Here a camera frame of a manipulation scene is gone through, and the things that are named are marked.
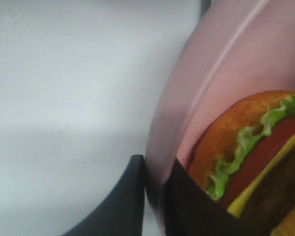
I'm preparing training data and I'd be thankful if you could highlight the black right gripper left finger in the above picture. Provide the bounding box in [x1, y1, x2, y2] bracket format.
[65, 155, 145, 236]

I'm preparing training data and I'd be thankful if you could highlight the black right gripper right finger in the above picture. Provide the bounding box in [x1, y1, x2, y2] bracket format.
[164, 160, 264, 236]

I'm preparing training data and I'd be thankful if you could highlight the burger with lettuce and cheese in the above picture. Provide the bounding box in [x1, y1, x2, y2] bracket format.
[188, 90, 295, 236]

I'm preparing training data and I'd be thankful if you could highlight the pink round plate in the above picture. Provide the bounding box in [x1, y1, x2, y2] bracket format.
[145, 0, 295, 234]

